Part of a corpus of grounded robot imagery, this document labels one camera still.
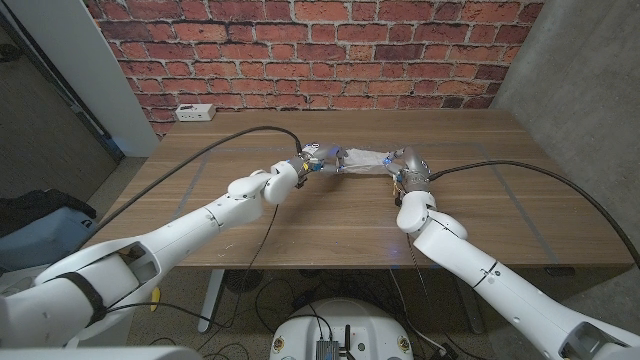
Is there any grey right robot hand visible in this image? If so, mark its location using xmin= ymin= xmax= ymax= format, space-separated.
xmin=382 ymin=145 xmax=432 ymax=195

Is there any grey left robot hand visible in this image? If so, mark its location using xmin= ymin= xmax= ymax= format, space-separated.
xmin=298 ymin=141 xmax=349 ymax=177

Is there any white tissue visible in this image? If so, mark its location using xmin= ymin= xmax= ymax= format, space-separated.
xmin=342 ymin=147 xmax=394 ymax=176

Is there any red brick printed backdrop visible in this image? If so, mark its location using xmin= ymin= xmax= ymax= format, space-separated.
xmin=84 ymin=0 xmax=546 ymax=139

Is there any white power strip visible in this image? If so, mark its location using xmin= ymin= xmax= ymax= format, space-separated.
xmin=175 ymin=103 xmax=217 ymax=123

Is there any grey table leg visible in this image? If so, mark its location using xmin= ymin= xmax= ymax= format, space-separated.
xmin=452 ymin=272 xmax=486 ymax=335

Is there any round black floor fan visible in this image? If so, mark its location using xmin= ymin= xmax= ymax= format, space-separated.
xmin=223 ymin=269 xmax=264 ymax=294

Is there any white robot torso base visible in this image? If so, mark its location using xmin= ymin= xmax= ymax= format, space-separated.
xmin=269 ymin=298 xmax=415 ymax=360

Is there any white table leg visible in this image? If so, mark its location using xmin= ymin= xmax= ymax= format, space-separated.
xmin=197 ymin=269 xmax=226 ymax=334

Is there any black floor plug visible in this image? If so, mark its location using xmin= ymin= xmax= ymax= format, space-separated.
xmin=430 ymin=342 xmax=459 ymax=360

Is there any small grey electronics box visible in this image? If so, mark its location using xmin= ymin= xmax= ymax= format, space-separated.
xmin=315 ymin=339 xmax=341 ymax=360

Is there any black cloth bundle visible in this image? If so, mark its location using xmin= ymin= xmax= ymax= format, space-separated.
xmin=0 ymin=188 xmax=97 ymax=236

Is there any blue-grey bag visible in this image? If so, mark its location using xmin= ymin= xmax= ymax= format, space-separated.
xmin=0 ymin=205 xmax=97 ymax=271

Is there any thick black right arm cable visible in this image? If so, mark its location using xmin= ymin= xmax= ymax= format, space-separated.
xmin=427 ymin=159 xmax=640 ymax=270

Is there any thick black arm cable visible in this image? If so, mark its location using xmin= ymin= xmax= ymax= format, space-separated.
xmin=427 ymin=159 xmax=640 ymax=270
xmin=72 ymin=125 xmax=304 ymax=254

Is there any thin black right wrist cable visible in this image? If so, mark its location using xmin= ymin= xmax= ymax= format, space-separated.
xmin=405 ymin=233 xmax=454 ymax=349

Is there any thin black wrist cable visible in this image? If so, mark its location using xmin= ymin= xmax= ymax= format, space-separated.
xmin=105 ymin=203 xmax=280 ymax=329
xmin=405 ymin=233 xmax=454 ymax=349

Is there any thin black left wrist cable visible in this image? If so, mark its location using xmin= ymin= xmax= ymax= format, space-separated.
xmin=105 ymin=203 xmax=280 ymax=329

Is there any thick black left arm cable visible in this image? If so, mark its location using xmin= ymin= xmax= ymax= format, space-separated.
xmin=72 ymin=125 xmax=304 ymax=254

